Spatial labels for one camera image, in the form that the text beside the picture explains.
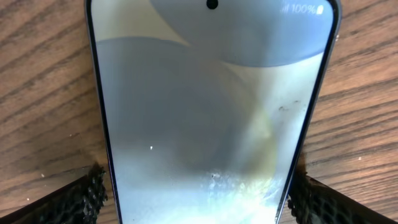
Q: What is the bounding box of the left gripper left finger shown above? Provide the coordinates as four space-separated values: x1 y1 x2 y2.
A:
1 163 108 224

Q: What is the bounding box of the Samsung Galaxy smartphone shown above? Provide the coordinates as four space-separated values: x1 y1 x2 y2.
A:
85 0 341 223

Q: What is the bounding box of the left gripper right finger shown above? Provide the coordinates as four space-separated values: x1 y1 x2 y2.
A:
287 154 397 224

